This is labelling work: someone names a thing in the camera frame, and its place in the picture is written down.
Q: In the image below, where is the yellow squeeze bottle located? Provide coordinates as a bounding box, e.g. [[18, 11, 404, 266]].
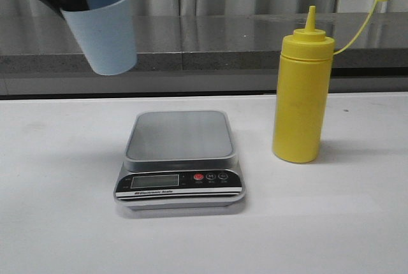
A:
[[272, 0, 388, 163]]

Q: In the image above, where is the light blue plastic cup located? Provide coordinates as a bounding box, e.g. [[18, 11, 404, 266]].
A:
[[62, 0, 137, 76]]

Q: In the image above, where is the digital kitchen scale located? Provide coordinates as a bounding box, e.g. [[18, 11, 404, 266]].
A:
[[113, 110, 246, 210]]

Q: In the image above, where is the grey stone counter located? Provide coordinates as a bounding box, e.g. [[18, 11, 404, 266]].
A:
[[1, 13, 407, 99]]

